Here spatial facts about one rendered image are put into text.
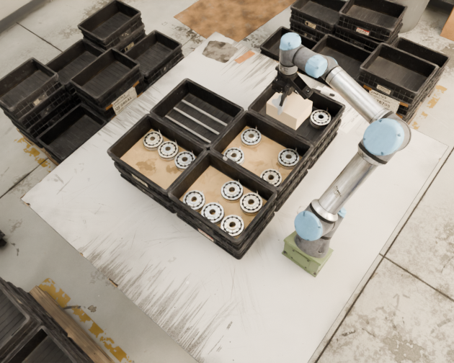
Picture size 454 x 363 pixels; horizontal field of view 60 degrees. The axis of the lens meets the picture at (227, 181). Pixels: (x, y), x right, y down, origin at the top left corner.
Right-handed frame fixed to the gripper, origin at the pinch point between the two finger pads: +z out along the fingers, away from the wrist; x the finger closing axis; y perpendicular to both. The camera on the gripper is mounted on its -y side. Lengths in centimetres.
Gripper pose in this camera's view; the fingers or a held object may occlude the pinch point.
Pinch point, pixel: (289, 105)
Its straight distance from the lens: 178.9
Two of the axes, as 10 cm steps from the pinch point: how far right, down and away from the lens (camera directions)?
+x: -6.3, 6.8, -3.6
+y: -7.7, -5.1, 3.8
